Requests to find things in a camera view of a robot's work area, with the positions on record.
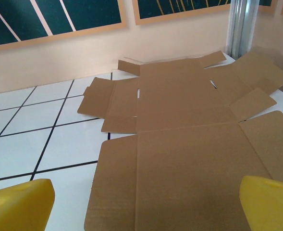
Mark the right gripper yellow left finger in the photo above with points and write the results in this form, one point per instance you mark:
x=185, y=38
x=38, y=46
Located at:
x=18, y=207

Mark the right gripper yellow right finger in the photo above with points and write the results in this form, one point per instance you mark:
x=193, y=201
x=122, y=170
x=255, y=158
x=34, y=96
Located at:
x=271, y=207

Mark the brown cardboard box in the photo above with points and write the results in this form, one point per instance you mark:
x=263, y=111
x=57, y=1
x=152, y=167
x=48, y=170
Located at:
x=179, y=156

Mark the aluminium corner post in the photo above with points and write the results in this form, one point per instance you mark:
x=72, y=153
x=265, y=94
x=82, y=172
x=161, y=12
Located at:
x=242, y=24

